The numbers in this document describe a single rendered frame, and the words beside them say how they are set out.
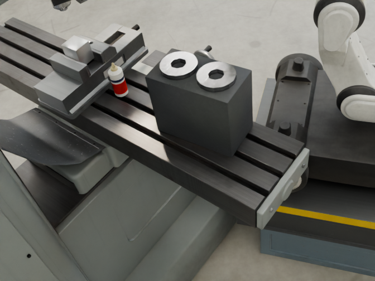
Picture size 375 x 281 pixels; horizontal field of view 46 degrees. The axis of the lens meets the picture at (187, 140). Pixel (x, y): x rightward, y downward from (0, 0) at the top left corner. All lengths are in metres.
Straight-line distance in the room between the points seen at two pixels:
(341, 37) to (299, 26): 1.75
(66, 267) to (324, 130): 0.98
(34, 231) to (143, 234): 0.61
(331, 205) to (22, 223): 1.04
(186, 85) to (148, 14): 2.43
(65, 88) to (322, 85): 1.01
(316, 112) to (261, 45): 1.32
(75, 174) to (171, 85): 0.44
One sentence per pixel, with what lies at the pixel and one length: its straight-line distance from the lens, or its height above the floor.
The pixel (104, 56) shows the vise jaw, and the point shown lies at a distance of 1.30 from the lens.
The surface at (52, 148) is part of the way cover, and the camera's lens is 1.29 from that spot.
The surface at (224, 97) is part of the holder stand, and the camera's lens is 0.96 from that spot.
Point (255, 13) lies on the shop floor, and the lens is 3.26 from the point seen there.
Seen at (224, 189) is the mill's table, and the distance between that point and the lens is 1.03.
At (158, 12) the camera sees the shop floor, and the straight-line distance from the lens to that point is 3.40.
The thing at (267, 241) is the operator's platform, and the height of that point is 0.12.
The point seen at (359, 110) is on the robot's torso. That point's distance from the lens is 1.57.
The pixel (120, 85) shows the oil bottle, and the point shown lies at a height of 0.98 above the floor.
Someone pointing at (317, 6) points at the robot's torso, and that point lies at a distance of 1.38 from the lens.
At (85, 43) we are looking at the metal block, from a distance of 1.29.
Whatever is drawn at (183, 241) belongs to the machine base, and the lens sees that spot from 1.81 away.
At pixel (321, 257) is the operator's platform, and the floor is 0.06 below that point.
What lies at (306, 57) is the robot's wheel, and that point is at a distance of 1.90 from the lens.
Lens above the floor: 1.78
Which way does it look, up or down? 48 degrees down
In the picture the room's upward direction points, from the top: 11 degrees counter-clockwise
